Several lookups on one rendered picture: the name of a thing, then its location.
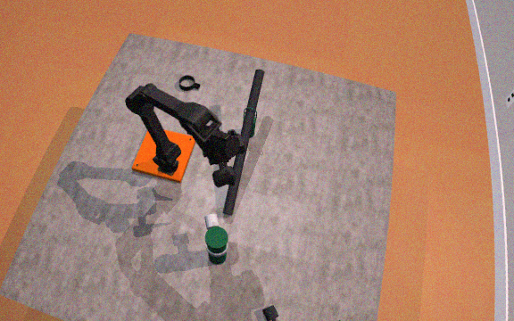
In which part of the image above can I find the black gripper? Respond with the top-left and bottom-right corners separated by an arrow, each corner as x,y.
202,151 -> 236,188

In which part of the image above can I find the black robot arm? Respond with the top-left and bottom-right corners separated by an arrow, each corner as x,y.
125,83 -> 245,177

